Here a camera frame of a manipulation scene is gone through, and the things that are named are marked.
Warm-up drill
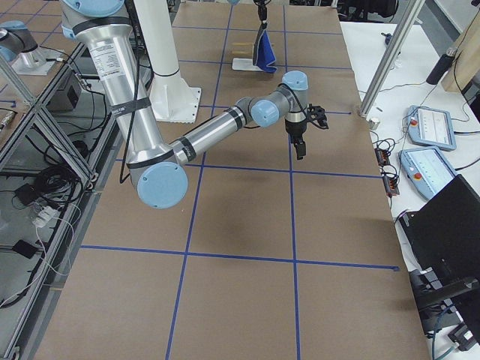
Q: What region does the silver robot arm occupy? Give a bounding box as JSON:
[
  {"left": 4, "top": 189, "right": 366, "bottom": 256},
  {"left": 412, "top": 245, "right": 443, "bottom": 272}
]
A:
[
  {"left": 61, "top": 1, "right": 308, "bottom": 209},
  {"left": 1, "top": 1, "right": 131, "bottom": 70}
]

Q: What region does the black bottle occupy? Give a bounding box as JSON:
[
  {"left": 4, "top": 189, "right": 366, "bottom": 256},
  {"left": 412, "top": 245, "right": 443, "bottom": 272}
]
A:
[{"left": 426, "top": 54, "right": 455, "bottom": 85}]

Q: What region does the far teach pendant tablet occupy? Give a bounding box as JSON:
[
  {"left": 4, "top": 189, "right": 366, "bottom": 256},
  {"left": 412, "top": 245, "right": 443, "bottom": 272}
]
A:
[{"left": 406, "top": 105, "right": 457, "bottom": 151}]

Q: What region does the wooden towel rack white base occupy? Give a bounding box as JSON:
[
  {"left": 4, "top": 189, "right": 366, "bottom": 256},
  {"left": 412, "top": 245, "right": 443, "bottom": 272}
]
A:
[{"left": 232, "top": 52, "right": 263, "bottom": 72}]

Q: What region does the white central pedestal column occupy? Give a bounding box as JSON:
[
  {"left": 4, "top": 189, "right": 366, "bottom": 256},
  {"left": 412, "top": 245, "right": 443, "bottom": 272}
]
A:
[{"left": 133, "top": 0, "right": 202, "bottom": 124}]

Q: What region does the grey blue towel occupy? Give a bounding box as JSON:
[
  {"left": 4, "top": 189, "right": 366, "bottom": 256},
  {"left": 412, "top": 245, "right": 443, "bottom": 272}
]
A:
[{"left": 252, "top": 22, "right": 277, "bottom": 74}]

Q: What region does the near teach pendant tablet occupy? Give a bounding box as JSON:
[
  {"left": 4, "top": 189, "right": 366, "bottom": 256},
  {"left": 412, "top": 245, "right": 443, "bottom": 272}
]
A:
[{"left": 399, "top": 145, "right": 457, "bottom": 200}]

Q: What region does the small metal cylinder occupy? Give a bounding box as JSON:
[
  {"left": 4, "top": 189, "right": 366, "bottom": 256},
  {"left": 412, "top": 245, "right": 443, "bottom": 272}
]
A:
[{"left": 368, "top": 118, "right": 380, "bottom": 131}]

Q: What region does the aluminium frame post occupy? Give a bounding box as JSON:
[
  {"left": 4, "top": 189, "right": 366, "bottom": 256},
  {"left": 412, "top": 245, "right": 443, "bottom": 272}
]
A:
[{"left": 358, "top": 0, "right": 425, "bottom": 118}]

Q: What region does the teach pendant tablet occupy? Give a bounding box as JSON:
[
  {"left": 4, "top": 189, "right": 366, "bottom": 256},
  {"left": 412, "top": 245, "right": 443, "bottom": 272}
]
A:
[
  {"left": 406, "top": 105, "right": 457, "bottom": 151},
  {"left": 399, "top": 145, "right": 457, "bottom": 200}
]

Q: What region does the wooden board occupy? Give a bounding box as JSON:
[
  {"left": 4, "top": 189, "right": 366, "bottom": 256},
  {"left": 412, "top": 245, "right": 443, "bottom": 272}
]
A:
[{"left": 441, "top": 4, "right": 479, "bottom": 92}]

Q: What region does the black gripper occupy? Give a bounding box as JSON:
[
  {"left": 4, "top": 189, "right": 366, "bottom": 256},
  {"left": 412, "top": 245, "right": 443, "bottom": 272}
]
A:
[
  {"left": 253, "top": 0, "right": 270, "bottom": 23},
  {"left": 285, "top": 120, "right": 307, "bottom": 160}
]

